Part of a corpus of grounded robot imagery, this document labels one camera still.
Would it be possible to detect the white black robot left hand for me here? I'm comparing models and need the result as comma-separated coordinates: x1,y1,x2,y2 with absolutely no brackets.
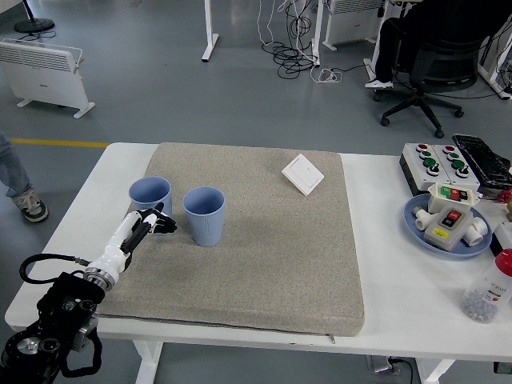
86,202,178,281

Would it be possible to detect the blue ribbed plastic cup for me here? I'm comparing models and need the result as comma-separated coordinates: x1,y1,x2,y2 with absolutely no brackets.
182,186,226,247
128,176,174,237

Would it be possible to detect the white push-button control box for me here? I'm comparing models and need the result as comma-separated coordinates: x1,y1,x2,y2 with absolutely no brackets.
398,142,449,197
430,143,481,195

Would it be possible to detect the standing person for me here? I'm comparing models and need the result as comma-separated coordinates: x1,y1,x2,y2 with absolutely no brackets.
0,127,50,224

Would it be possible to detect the grey-brown fabric mat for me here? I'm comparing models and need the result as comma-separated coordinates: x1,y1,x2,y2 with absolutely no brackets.
88,142,366,337

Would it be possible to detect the white panel heater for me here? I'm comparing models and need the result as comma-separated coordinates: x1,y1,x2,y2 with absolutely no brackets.
0,38,96,119
322,0,385,51

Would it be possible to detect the white desk leg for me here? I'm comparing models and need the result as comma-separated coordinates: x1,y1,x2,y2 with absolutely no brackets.
201,0,220,62
310,0,325,67

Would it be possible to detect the black round fan stand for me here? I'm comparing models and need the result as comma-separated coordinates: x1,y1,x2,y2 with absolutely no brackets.
14,0,56,34

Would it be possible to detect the white table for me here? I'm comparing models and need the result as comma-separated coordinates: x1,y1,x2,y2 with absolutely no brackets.
4,142,512,384

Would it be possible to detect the grey power strip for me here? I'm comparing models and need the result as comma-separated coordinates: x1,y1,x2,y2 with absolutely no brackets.
366,354,417,377

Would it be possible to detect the blue round plate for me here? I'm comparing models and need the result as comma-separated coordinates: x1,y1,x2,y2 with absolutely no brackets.
402,194,493,262

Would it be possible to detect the white pipe fitting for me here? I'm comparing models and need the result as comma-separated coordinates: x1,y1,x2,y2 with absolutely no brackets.
462,218,491,247
412,206,435,232

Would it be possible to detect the seated person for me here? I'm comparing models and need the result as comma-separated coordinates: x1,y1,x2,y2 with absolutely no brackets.
364,0,512,90

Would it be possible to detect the black office chair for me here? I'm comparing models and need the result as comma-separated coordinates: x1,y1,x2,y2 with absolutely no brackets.
374,23,493,139

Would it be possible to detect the red-lidded clear screw jar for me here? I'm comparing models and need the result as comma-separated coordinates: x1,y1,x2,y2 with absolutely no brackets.
459,247,512,324

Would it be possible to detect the black plastic tray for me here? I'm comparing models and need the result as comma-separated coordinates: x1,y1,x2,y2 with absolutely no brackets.
451,133,512,189

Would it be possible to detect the white small box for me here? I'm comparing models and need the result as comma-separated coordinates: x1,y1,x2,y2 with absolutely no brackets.
490,222,512,257

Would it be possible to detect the white wall switch plate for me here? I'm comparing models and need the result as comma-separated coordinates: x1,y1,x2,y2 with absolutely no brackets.
281,153,326,197

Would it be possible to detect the black cable tangle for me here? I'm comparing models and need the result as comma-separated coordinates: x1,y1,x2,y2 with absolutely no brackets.
262,0,321,79

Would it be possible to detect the white cable with plug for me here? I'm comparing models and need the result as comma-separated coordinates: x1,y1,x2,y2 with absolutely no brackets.
310,66,344,85

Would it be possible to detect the white green-red button switch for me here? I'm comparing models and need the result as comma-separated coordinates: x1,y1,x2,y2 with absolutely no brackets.
426,182,481,215

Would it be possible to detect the grey red-button switch box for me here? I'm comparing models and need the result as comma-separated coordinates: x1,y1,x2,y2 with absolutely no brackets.
422,206,475,254

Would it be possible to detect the white desk frame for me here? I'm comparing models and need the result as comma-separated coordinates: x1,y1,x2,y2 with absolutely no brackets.
478,51,512,100

